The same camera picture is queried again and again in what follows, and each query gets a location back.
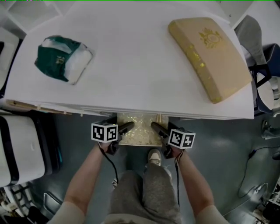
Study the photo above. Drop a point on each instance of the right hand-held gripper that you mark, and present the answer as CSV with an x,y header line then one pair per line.
x,y
181,138

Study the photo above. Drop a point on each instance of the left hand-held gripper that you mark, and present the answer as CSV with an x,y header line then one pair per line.
x,y
102,132

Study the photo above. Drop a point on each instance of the cream upholstered stool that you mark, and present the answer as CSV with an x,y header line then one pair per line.
x,y
142,135

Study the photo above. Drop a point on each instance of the white desk with hutch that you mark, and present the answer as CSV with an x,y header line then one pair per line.
x,y
131,54

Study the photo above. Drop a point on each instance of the person's left forearm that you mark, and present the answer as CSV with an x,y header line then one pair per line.
x,y
85,179

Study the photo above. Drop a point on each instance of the person's right forearm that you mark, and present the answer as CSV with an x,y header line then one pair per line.
x,y
194,181

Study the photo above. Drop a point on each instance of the person's right shoe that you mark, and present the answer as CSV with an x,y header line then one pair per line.
x,y
155,156

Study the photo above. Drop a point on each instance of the person's shoe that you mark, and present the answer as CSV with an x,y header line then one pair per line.
x,y
155,156
115,182

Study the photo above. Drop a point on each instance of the person's left shoe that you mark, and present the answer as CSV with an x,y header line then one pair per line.
x,y
115,182

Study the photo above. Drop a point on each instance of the person's grey trousers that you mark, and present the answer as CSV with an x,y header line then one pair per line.
x,y
153,192

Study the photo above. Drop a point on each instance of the beige book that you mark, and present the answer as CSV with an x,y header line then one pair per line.
x,y
214,59

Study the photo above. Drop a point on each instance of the green pouch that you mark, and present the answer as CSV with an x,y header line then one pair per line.
x,y
54,59

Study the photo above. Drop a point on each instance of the person's light shirt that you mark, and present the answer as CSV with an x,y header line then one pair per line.
x,y
65,214

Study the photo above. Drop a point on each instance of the grey chair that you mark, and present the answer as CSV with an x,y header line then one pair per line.
x,y
251,39

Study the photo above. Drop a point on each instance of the blue chair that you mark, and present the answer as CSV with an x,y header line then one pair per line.
x,y
271,52

